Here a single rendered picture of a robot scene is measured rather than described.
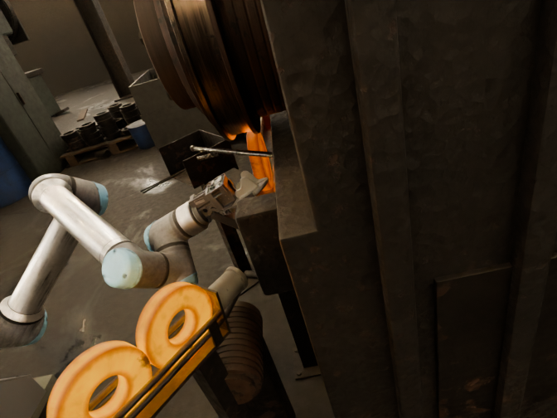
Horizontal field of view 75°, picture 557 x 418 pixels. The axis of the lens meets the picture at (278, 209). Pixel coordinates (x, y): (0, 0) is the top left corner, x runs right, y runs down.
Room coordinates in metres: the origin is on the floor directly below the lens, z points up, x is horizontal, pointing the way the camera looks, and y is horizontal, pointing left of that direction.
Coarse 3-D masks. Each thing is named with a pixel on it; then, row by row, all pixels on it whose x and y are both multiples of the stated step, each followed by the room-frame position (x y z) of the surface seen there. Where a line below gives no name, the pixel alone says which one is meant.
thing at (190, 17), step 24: (168, 0) 0.69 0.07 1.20; (192, 0) 0.69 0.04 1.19; (192, 24) 0.69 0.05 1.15; (192, 48) 0.69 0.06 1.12; (216, 48) 0.68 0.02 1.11; (192, 72) 0.68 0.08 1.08; (216, 72) 0.69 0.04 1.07; (216, 96) 0.70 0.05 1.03; (216, 120) 0.72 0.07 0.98; (240, 120) 0.75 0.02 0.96
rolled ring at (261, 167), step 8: (248, 136) 0.99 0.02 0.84; (256, 136) 0.97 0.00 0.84; (248, 144) 0.96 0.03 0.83; (256, 144) 0.95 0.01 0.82; (264, 144) 1.08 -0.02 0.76; (256, 160) 0.92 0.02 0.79; (264, 160) 1.06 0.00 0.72; (256, 168) 0.92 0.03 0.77; (264, 168) 0.93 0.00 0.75; (256, 176) 0.92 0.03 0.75; (264, 176) 0.91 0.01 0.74; (272, 176) 1.04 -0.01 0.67; (272, 184) 0.98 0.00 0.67
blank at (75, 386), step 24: (96, 360) 0.38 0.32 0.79; (120, 360) 0.40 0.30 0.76; (144, 360) 0.42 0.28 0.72; (72, 384) 0.35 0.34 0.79; (96, 384) 0.36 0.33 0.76; (120, 384) 0.40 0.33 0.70; (144, 384) 0.40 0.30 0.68; (48, 408) 0.34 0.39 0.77; (72, 408) 0.33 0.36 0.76; (120, 408) 0.37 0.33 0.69
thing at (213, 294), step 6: (204, 288) 0.55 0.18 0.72; (210, 294) 0.54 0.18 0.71; (216, 294) 0.53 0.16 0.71; (216, 300) 0.53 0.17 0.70; (216, 306) 0.53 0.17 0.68; (222, 306) 0.53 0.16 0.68; (222, 312) 0.52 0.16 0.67; (222, 324) 0.53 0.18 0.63; (228, 324) 0.52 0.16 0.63; (228, 330) 0.52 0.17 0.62
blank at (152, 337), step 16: (176, 288) 0.50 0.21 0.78; (192, 288) 0.52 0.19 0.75; (160, 304) 0.47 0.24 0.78; (176, 304) 0.49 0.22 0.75; (192, 304) 0.51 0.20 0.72; (208, 304) 0.53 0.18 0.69; (144, 320) 0.46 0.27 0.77; (160, 320) 0.46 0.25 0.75; (192, 320) 0.51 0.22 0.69; (144, 336) 0.44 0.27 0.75; (160, 336) 0.45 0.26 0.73; (176, 336) 0.49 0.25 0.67; (144, 352) 0.43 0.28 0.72; (160, 352) 0.44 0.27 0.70; (160, 368) 0.43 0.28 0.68
